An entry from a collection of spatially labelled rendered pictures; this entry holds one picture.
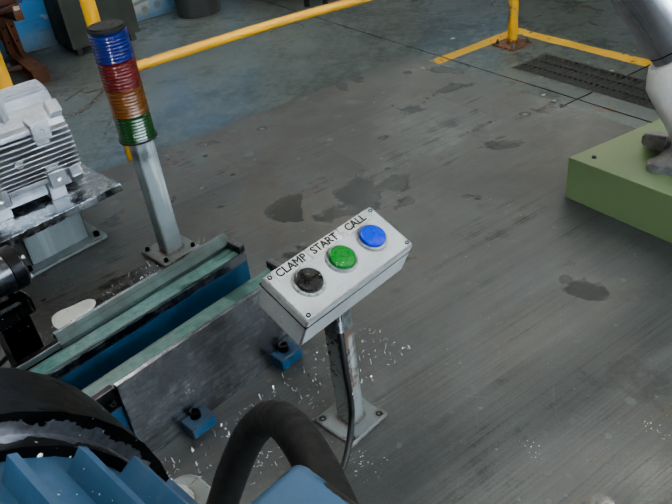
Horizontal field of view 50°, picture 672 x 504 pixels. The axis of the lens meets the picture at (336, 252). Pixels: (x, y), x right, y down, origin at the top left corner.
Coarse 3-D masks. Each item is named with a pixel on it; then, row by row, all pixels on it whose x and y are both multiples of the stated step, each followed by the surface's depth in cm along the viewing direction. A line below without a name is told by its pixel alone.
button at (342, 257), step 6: (336, 246) 77; (342, 246) 77; (330, 252) 77; (336, 252) 77; (342, 252) 77; (348, 252) 77; (330, 258) 76; (336, 258) 76; (342, 258) 76; (348, 258) 76; (354, 258) 77; (336, 264) 76; (342, 264) 76; (348, 264) 76
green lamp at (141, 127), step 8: (120, 120) 114; (128, 120) 114; (136, 120) 114; (144, 120) 115; (152, 120) 118; (120, 128) 115; (128, 128) 115; (136, 128) 115; (144, 128) 116; (152, 128) 117; (120, 136) 116; (128, 136) 115; (136, 136) 116; (144, 136) 116; (152, 136) 118
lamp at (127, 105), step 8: (136, 88) 112; (112, 96) 112; (120, 96) 112; (128, 96) 112; (136, 96) 113; (144, 96) 115; (112, 104) 113; (120, 104) 112; (128, 104) 112; (136, 104) 113; (144, 104) 115; (112, 112) 114; (120, 112) 113; (128, 112) 113; (136, 112) 114; (144, 112) 115
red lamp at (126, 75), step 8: (120, 64) 109; (128, 64) 110; (136, 64) 112; (104, 72) 110; (112, 72) 109; (120, 72) 110; (128, 72) 110; (136, 72) 112; (104, 80) 111; (112, 80) 110; (120, 80) 110; (128, 80) 111; (136, 80) 112; (104, 88) 113; (112, 88) 111; (120, 88) 111; (128, 88) 111
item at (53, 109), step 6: (48, 102) 120; (54, 102) 120; (48, 108) 120; (54, 108) 120; (60, 108) 120; (48, 114) 121; (54, 114) 120; (60, 114) 122; (72, 168) 127; (78, 168) 127; (72, 174) 126; (78, 174) 127; (72, 180) 128
